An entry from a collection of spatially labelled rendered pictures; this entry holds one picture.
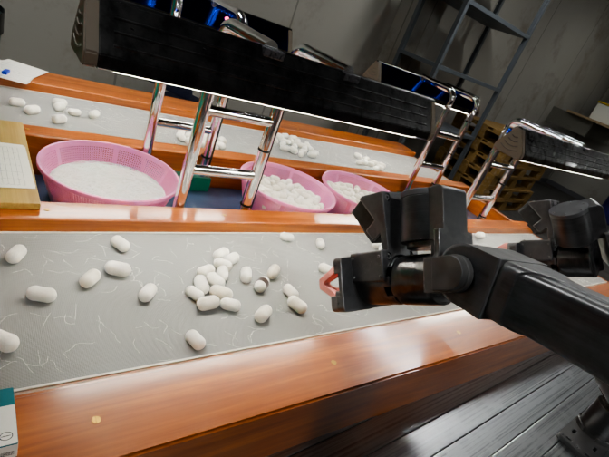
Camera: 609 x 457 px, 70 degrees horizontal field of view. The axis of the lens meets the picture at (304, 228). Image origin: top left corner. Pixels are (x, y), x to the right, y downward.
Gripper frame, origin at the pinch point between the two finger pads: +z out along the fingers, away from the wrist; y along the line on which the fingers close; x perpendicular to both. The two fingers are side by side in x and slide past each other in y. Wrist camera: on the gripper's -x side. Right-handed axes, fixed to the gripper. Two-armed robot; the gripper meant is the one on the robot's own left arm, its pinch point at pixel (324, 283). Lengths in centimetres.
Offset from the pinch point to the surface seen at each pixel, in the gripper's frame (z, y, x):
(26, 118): 67, 29, -42
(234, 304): 12.7, 7.7, 2.3
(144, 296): 15.7, 20.2, -0.1
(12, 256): 23.4, 35.3, -6.8
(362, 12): 186, -223, -217
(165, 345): 10.2, 19.5, 6.5
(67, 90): 81, 18, -57
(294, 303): 11.7, -3.0, 3.1
